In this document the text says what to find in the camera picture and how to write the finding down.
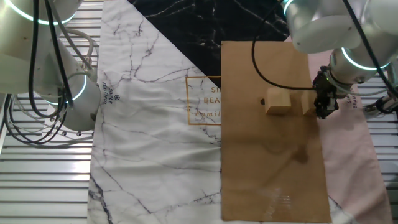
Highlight light wooden cube block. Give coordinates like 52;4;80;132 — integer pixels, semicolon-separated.
264;87;292;115
300;90;318;117

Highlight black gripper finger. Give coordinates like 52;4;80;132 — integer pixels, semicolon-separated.
328;96;340;114
313;96;329;120

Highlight marble pattern cloth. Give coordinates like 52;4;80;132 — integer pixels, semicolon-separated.
86;0;394;224

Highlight black cable bundle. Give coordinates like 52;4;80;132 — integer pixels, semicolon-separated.
0;0;75;147

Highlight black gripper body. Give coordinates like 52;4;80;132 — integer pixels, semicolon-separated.
312;70;339;102

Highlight grey cable with metal plug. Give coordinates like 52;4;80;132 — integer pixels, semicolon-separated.
62;27;96;75

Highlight brown cardboard sheet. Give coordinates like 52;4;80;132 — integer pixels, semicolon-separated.
220;40;333;224

